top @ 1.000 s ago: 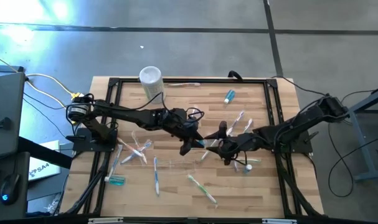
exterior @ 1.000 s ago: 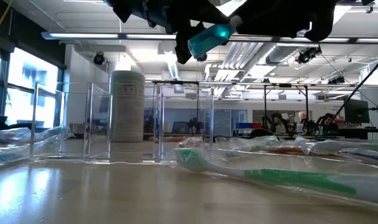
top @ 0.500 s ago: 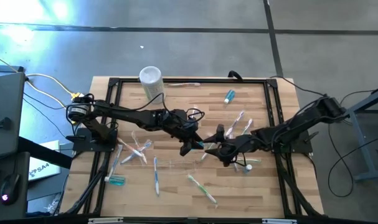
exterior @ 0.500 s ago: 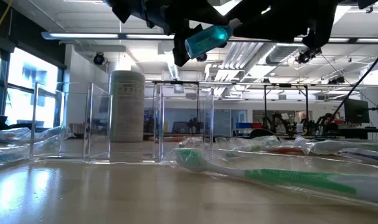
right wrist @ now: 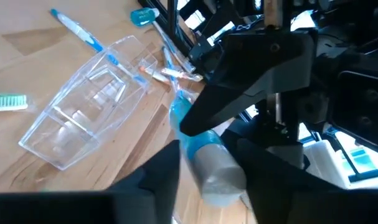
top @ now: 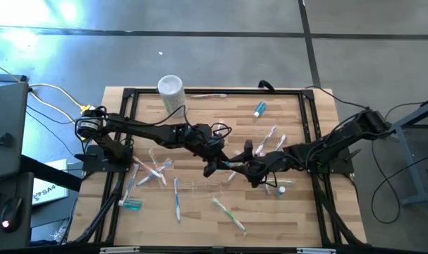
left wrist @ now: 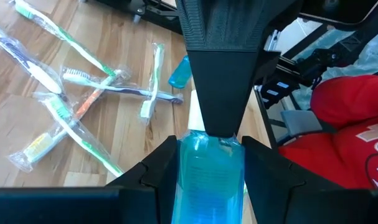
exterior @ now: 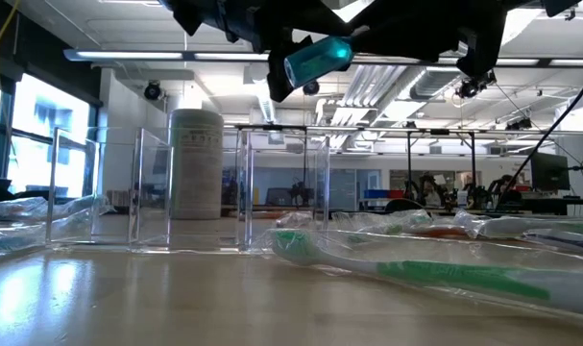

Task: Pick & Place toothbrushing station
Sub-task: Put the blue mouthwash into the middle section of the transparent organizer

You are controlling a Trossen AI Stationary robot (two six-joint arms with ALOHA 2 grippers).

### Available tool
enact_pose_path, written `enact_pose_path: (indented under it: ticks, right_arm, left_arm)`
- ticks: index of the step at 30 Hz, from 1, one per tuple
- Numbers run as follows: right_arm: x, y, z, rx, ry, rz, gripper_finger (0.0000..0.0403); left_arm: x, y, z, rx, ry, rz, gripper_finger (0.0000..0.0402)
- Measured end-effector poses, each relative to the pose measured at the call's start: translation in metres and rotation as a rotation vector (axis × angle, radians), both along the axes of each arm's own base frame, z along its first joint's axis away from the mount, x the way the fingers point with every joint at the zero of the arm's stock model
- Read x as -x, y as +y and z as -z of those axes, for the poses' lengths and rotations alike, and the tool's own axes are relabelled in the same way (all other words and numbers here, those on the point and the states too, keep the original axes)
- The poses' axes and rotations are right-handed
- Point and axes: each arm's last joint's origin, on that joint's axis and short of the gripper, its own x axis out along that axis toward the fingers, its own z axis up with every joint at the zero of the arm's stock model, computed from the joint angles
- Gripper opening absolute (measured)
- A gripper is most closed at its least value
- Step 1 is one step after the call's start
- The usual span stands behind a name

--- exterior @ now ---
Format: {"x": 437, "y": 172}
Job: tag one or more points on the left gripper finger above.
{"x": 275, "y": 77}
{"x": 320, "y": 24}

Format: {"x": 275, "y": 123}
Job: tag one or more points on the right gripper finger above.
{"x": 406, "y": 33}

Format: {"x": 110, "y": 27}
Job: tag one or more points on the blue mouthwash bottle white cap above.
{"x": 320, "y": 60}

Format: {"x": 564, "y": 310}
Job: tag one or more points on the clear acrylic organizer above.
{"x": 149, "y": 182}

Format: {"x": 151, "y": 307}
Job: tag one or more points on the white wipes canister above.
{"x": 195, "y": 168}

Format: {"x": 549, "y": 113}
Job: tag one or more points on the black computer monitor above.
{"x": 550, "y": 170}

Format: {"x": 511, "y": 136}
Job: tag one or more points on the black ceiling camera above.
{"x": 311, "y": 87}
{"x": 468, "y": 87}
{"x": 153, "y": 90}

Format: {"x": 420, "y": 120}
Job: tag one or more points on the silver ventilation duct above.
{"x": 435, "y": 81}

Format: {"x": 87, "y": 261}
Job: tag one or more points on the window with dark frame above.
{"x": 46, "y": 134}

